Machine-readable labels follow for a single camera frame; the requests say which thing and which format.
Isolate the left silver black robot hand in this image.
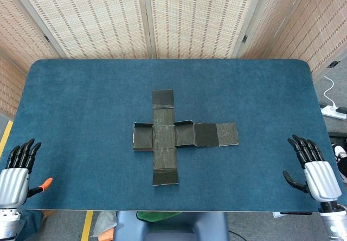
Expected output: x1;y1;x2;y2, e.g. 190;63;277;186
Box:
0;138;54;208

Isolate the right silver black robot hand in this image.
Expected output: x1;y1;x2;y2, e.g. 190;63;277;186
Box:
282;134;343;205

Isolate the black cardboard box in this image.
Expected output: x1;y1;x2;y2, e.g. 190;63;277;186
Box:
132;89;240;187

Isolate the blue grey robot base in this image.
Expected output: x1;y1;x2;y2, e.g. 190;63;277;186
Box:
112;211;230;241

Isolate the black white sneaker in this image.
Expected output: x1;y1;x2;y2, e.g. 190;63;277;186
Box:
332;143;347;184

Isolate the black equipment base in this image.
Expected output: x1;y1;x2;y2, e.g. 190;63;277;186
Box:
327;132;347;145

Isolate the white power strip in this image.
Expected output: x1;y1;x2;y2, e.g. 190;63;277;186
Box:
320;104;347;120

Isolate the woven folding screen panel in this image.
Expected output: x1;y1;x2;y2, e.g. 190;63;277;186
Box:
234;0;312;60
0;0;65;60
142;0;268;60
0;50;29;119
264;0;347;75
9;0;152;60

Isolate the grey plastic bag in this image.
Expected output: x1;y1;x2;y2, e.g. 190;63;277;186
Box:
91;211;118;238

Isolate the orange item on floor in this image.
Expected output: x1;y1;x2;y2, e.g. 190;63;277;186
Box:
97;229;114;241

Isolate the green cloth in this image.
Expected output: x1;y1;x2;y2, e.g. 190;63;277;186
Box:
136;211;182;222

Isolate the white power cable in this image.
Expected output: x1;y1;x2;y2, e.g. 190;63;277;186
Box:
323;75;338;109

